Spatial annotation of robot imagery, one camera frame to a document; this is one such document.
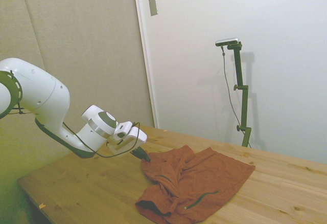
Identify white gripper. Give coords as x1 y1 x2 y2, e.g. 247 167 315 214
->
106 127 152 163

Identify rust orange shorts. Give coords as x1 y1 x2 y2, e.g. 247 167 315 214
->
134 144 256 222

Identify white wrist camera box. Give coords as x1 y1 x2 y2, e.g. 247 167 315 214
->
112 121 134 141

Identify white door frame trim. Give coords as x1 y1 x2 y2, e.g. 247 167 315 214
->
132 0 159 129

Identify dark green camera stand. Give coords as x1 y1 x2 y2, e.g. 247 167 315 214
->
227 42 252 148

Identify silver exterior camera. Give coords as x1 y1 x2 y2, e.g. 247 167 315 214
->
215 37 241 48

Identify grey wall switch plate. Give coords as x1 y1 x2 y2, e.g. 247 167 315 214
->
148 0 159 17

